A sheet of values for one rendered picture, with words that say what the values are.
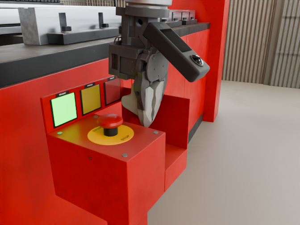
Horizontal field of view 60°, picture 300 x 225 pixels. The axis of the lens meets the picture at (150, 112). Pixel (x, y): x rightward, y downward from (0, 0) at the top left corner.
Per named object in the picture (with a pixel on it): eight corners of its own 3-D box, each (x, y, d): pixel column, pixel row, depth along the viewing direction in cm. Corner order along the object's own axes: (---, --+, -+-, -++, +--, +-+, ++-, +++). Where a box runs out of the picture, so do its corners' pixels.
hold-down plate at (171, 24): (165, 28, 139) (165, 22, 138) (156, 28, 141) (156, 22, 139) (181, 26, 164) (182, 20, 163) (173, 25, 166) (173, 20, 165)
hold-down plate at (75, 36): (64, 45, 70) (62, 33, 69) (48, 44, 72) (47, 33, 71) (119, 36, 96) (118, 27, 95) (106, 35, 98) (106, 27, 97)
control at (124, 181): (129, 233, 38) (125, 118, 31) (55, 195, 45) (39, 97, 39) (186, 167, 53) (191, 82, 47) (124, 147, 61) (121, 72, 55)
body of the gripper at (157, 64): (132, 70, 52) (135, 5, 47) (170, 79, 48) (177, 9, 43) (107, 78, 46) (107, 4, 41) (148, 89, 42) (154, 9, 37)
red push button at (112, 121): (113, 145, 39) (111, 123, 37) (93, 139, 41) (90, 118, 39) (128, 135, 42) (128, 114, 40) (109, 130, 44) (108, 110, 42)
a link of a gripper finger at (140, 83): (145, 103, 48) (149, 56, 45) (153, 105, 47) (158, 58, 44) (131, 110, 44) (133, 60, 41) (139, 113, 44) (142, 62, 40)
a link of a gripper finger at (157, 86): (135, 115, 54) (137, 72, 50) (159, 123, 52) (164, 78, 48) (126, 120, 52) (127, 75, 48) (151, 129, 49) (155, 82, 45)
